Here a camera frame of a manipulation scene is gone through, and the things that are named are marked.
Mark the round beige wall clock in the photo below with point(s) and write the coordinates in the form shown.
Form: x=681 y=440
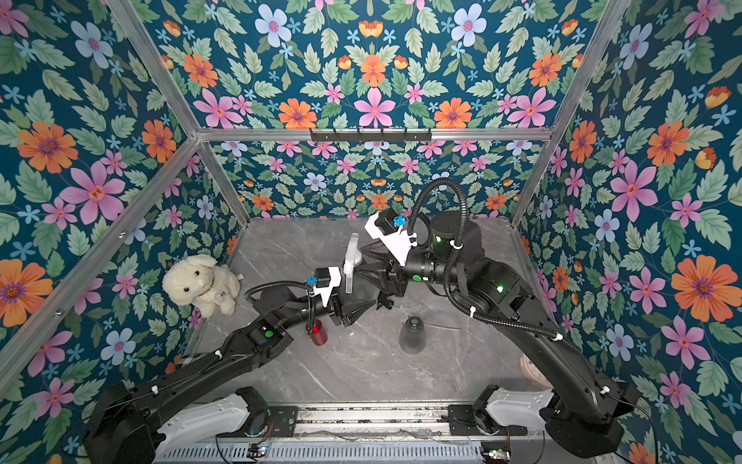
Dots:
x=533 y=374

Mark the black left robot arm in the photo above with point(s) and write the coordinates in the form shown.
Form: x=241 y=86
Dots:
x=142 y=423

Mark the white plush teddy bear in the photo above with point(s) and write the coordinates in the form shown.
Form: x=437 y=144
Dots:
x=200 y=281

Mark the white spray nozzle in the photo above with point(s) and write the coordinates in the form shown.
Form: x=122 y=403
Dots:
x=352 y=257

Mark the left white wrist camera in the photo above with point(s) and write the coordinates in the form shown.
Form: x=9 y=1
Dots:
x=323 y=283

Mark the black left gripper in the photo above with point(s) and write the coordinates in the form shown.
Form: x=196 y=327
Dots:
x=338 y=314

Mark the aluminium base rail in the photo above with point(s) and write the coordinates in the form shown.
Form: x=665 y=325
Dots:
x=433 y=421

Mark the aluminium frame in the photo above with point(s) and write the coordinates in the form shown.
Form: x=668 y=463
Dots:
x=85 y=129

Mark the black hook rail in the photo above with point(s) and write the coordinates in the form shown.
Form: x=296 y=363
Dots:
x=362 y=136

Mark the grey translucent spray bottle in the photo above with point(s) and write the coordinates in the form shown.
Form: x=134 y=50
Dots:
x=350 y=293

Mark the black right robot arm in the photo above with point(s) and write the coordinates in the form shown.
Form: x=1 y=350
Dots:
x=439 y=243

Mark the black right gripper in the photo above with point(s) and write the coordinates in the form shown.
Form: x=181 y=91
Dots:
x=391 y=275

